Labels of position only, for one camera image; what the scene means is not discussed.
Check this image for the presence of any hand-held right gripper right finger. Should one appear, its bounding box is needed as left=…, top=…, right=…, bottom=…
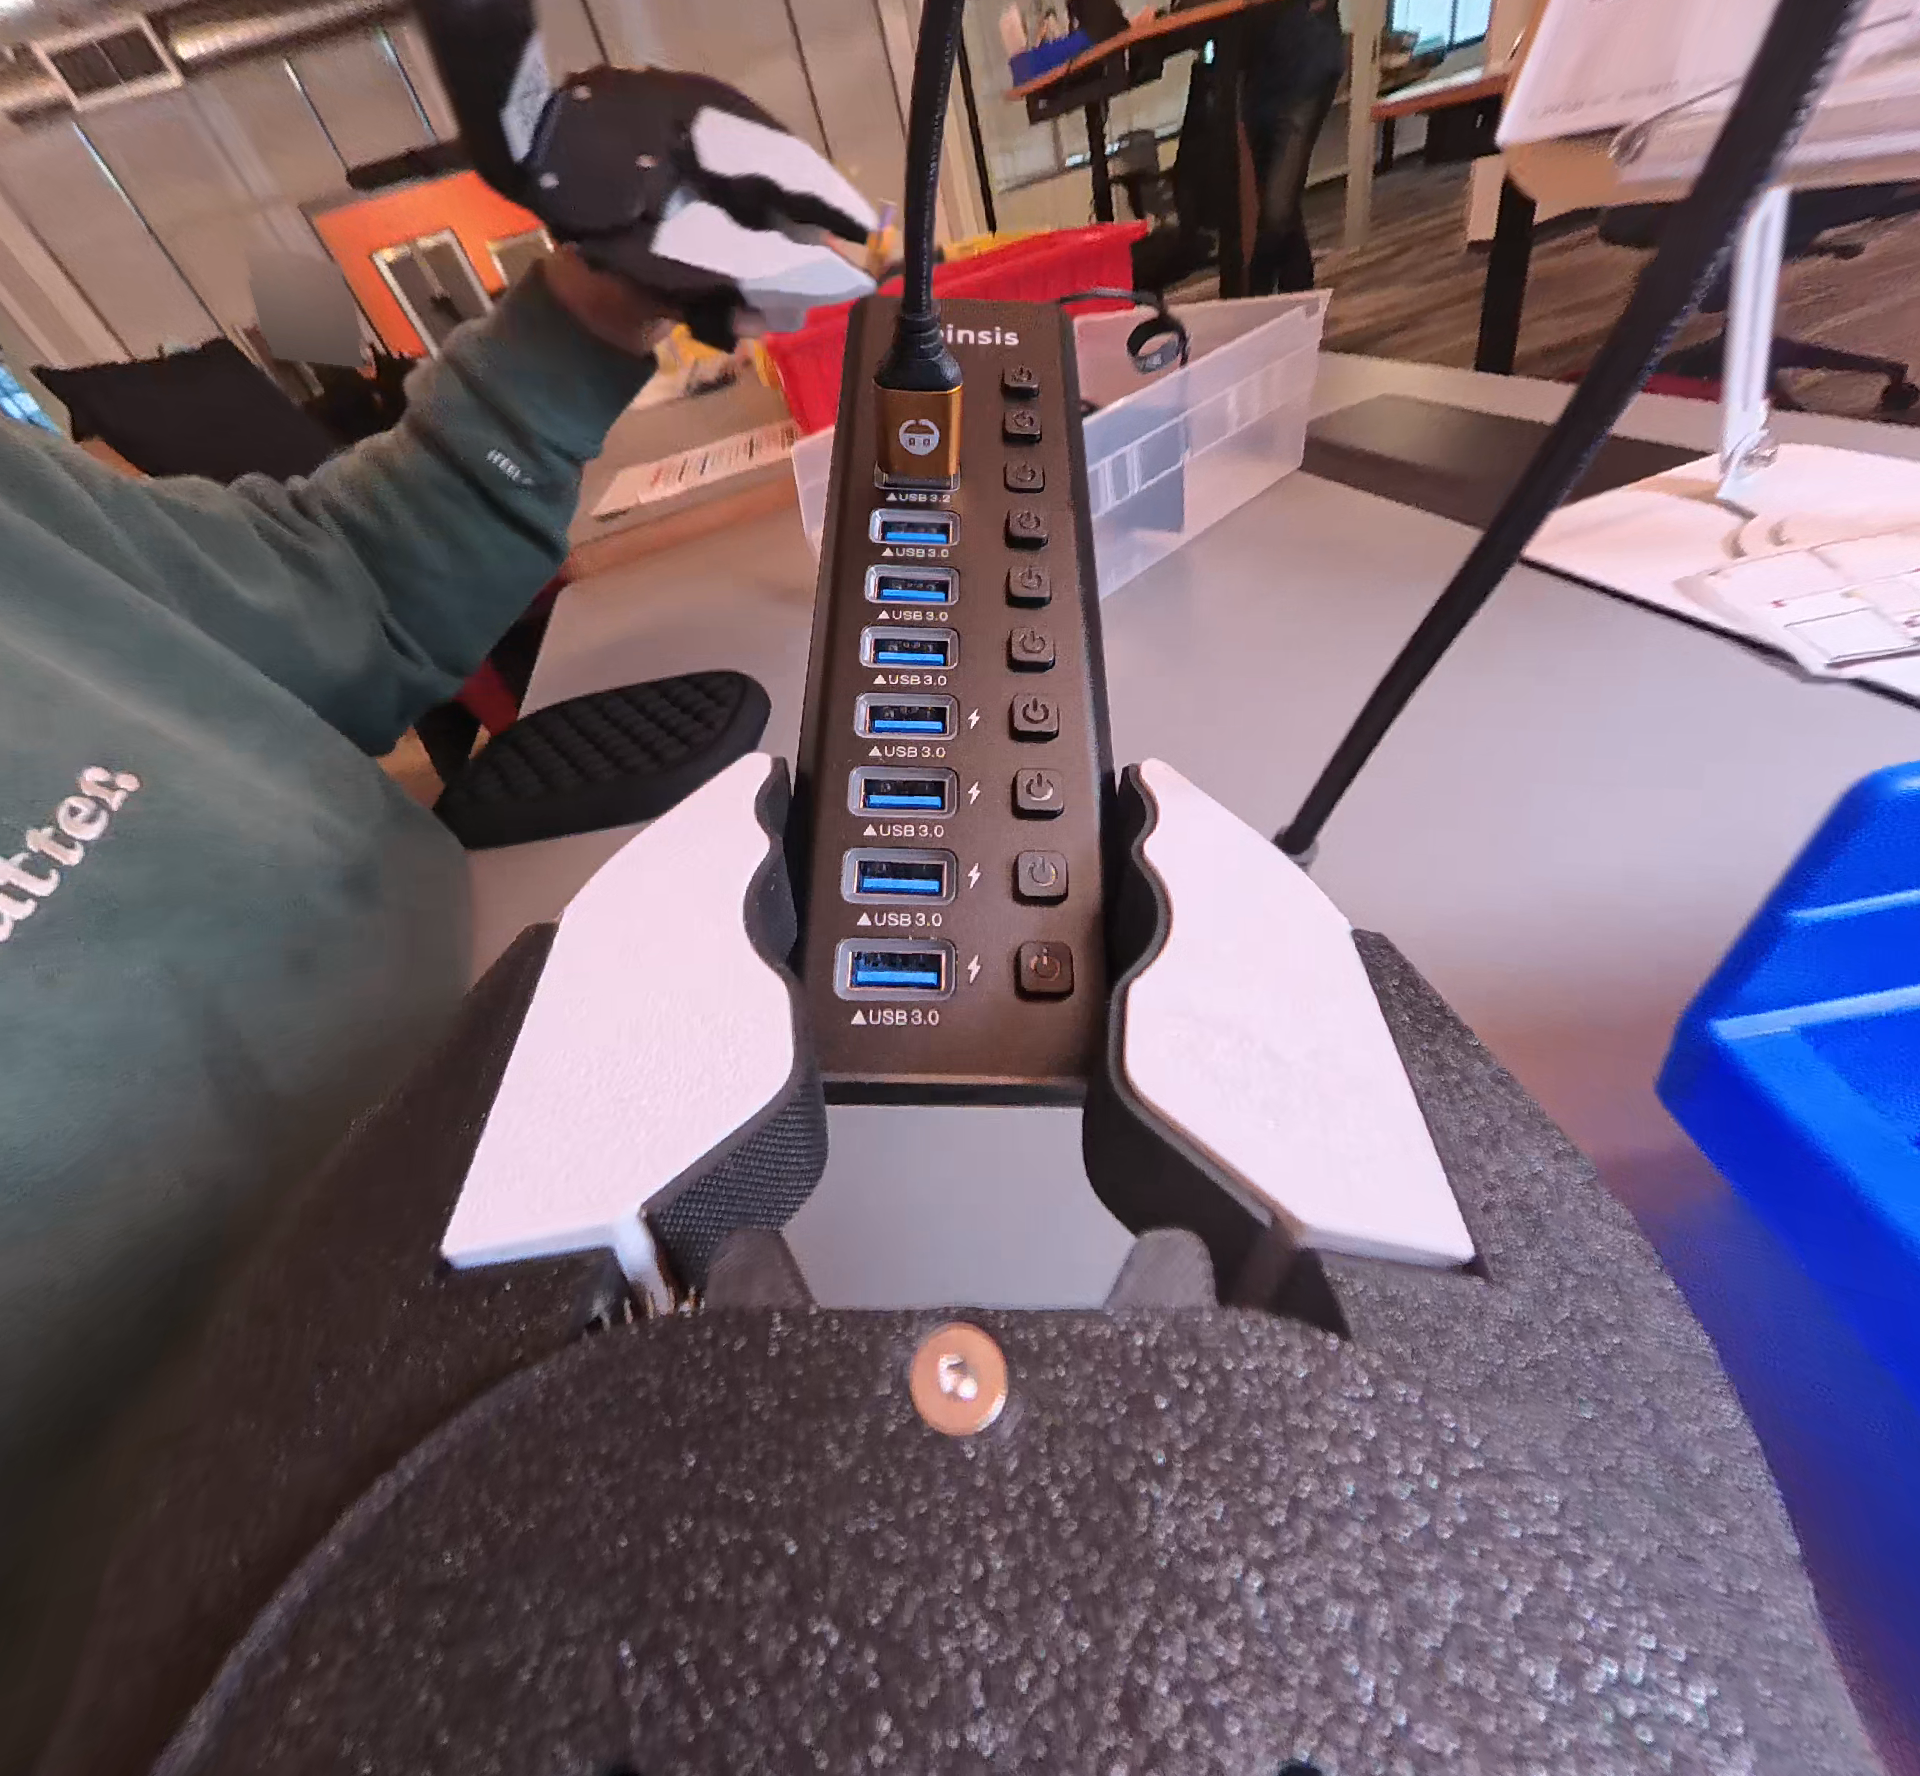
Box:
left=1082, top=759, right=1482, bottom=1338

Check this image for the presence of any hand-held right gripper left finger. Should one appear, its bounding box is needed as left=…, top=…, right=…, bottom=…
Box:
left=437, top=750, right=829, bottom=1324

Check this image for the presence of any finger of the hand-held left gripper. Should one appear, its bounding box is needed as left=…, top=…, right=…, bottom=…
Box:
left=649, top=204, right=890, bottom=336
left=679, top=107, right=881, bottom=241

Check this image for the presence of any black braided usb cable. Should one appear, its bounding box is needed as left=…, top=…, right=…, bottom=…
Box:
left=873, top=0, right=1920, bottom=864

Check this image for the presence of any black usb hub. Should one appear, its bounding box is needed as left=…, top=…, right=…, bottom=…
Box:
left=785, top=290, right=1123, bottom=1108

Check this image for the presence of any person's left forearm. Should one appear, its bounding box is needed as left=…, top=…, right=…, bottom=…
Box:
left=224, top=276, right=662, bottom=759

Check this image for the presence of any person's left hand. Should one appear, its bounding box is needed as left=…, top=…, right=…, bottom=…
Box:
left=541, top=241, right=672, bottom=358

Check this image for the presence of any white paper sheet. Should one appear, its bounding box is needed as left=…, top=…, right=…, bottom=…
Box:
left=589, top=432, right=795, bottom=522

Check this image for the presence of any red plastic bin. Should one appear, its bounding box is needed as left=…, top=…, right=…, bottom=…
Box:
left=756, top=218, right=1154, bottom=442

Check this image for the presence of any black dimpled chair armrest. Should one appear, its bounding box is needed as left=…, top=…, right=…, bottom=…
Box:
left=434, top=669, right=772, bottom=851

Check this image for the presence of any orange-top standing desk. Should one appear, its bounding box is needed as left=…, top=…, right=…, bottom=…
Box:
left=1004, top=0, right=1343, bottom=295

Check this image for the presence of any person's green sweatshirt torso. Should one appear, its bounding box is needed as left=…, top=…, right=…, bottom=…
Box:
left=0, top=419, right=482, bottom=1508

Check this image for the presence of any clear plastic bin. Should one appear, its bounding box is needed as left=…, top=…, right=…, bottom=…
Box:
left=786, top=287, right=1332, bottom=609

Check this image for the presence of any dark cloth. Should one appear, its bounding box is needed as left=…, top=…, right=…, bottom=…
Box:
left=32, top=336, right=370, bottom=483

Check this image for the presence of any ceiling air vent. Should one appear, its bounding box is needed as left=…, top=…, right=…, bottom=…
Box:
left=42, top=18, right=184, bottom=110

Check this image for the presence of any blue plastic bin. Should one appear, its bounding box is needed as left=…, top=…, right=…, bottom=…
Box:
left=1655, top=760, right=1920, bottom=1373

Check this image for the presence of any wooden office desk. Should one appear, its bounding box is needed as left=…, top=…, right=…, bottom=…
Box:
left=1369, top=65, right=1547, bottom=375

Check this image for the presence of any white board with papers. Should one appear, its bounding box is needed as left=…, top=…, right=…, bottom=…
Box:
left=1497, top=0, right=1920, bottom=204

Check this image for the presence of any black coiled cable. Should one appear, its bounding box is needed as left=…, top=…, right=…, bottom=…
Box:
left=1049, top=287, right=1191, bottom=375

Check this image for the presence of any white stand post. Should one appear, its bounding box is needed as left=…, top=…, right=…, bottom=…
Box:
left=1719, top=186, right=1797, bottom=508

